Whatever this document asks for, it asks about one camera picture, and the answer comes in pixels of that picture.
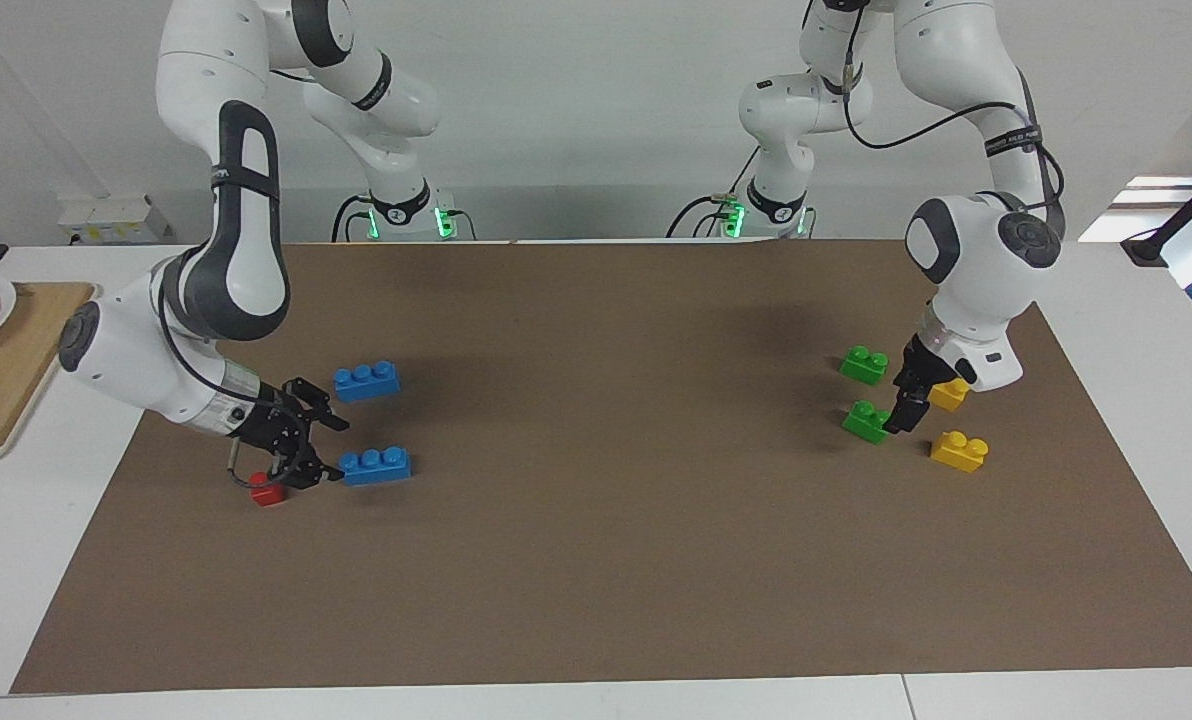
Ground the black left base cable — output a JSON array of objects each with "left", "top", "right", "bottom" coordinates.
[{"left": 666, "top": 145, "right": 762, "bottom": 241}]

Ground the black right base cable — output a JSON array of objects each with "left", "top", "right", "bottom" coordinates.
[{"left": 331, "top": 193, "right": 479, "bottom": 243}]

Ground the black stand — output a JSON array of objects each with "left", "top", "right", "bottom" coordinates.
[{"left": 1121, "top": 158, "right": 1192, "bottom": 267}]

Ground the wooden cutting board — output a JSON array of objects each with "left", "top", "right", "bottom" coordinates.
[{"left": 0, "top": 282, "right": 99, "bottom": 468}]

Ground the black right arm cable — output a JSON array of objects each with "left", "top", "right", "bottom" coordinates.
[{"left": 159, "top": 255, "right": 302, "bottom": 488}]

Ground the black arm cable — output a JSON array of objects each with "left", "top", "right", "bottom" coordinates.
[
  {"left": 806, "top": 0, "right": 1067, "bottom": 241},
  {"left": 159, "top": 255, "right": 302, "bottom": 488}
]

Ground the blue three-stud toy brick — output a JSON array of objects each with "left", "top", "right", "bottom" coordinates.
[
  {"left": 333, "top": 361, "right": 402, "bottom": 403},
  {"left": 339, "top": 447, "right": 413, "bottom": 488}
]

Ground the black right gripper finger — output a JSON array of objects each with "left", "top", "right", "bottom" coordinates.
[
  {"left": 292, "top": 376, "right": 350, "bottom": 433},
  {"left": 291, "top": 458, "right": 345, "bottom": 491}
]

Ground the brown table mat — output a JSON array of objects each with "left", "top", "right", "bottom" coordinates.
[{"left": 9, "top": 238, "right": 1192, "bottom": 695}]

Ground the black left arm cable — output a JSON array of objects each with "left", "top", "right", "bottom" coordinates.
[{"left": 806, "top": 0, "right": 1067, "bottom": 241}]

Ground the black base cable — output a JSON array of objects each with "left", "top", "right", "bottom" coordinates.
[
  {"left": 331, "top": 193, "right": 479, "bottom": 243},
  {"left": 666, "top": 145, "right": 762, "bottom": 241}
]

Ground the green two-stud toy brick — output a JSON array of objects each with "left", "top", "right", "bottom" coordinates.
[
  {"left": 842, "top": 400, "right": 893, "bottom": 445},
  {"left": 839, "top": 345, "right": 890, "bottom": 386}
]

